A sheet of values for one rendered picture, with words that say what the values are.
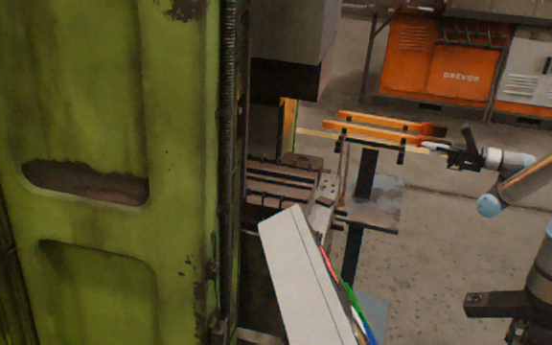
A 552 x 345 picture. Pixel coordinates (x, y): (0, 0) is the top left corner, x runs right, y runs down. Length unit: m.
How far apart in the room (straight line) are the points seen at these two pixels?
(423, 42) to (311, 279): 4.07
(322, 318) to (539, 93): 4.38
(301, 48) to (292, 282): 0.48
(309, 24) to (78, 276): 0.76
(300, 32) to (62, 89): 0.46
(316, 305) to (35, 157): 0.66
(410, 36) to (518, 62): 0.93
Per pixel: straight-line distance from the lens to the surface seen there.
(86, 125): 0.99
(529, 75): 4.84
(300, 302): 0.68
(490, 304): 0.92
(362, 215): 1.79
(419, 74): 4.74
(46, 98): 1.02
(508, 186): 1.70
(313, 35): 0.98
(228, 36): 0.83
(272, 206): 1.22
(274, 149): 1.54
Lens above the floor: 1.65
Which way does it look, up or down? 30 degrees down
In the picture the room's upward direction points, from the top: 4 degrees clockwise
